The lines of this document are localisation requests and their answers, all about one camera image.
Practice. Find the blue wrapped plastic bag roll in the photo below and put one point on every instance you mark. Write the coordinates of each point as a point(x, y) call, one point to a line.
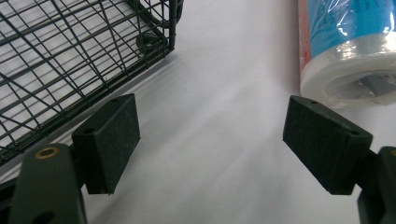
point(348, 46)

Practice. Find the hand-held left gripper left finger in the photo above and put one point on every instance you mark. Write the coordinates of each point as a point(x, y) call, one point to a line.
point(106, 146)

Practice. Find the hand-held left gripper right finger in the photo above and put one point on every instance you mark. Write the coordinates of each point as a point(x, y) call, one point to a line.
point(323, 146)

